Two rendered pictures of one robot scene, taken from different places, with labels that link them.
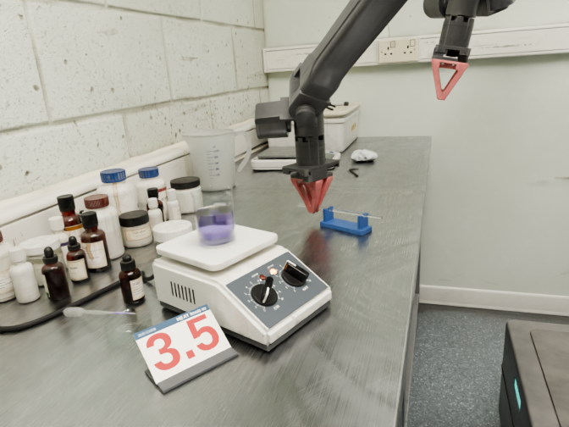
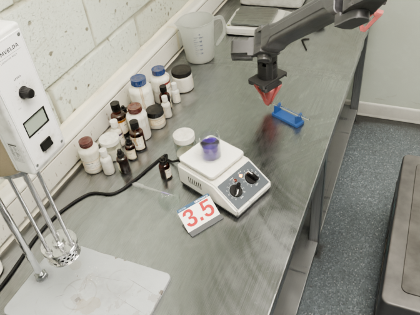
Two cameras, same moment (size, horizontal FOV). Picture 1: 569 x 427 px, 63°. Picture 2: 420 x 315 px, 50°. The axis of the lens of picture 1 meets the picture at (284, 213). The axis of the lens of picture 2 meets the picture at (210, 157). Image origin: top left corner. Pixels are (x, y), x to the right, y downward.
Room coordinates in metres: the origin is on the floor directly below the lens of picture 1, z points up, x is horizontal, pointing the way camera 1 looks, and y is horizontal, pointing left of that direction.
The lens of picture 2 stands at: (-0.27, -0.03, 1.57)
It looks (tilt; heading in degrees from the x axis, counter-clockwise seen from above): 41 degrees down; 9
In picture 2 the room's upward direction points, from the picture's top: 7 degrees counter-clockwise
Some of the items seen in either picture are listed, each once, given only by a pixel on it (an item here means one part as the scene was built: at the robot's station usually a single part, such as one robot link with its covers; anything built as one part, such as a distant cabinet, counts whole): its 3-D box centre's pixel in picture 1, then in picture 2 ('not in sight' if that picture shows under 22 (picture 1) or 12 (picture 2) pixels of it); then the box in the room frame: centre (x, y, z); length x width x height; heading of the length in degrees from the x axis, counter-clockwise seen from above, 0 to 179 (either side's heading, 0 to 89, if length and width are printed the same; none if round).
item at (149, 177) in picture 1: (151, 194); (160, 84); (0.96, 0.28, 0.81); 0.06 x 0.06 x 0.11
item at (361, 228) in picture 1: (345, 219); (287, 114); (0.82, -0.11, 0.77); 0.10 x 0.03 x 0.04; 46
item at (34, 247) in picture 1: (43, 260); (111, 147); (0.68, 0.39, 0.78); 0.06 x 0.06 x 0.07
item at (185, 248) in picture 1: (217, 243); (211, 156); (0.57, 0.09, 0.83); 0.12 x 0.12 x 0.01; 50
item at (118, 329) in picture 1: (128, 328); (169, 199); (0.49, 0.20, 0.76); 0.06 x 0.06 x 0.02
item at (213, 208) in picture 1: (214, 216); (210, 146); (0.56, 0.09, 0.87); 0.06 x 0.05 x 0.08; 16
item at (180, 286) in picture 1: (234, 277); (220, 173); (0.55, 0.07, 0.79); 0.22 x 0.13 x 0.08; 50
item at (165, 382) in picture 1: (186, 344); (200, 214); (0.43, 0.12, 0.77); 0.09 x 0.06 x 0.04; 129
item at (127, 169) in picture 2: (53, 272); (122, 160); (0.62, 0.34, 0.79); 0.03 x 0.03 x 0.08
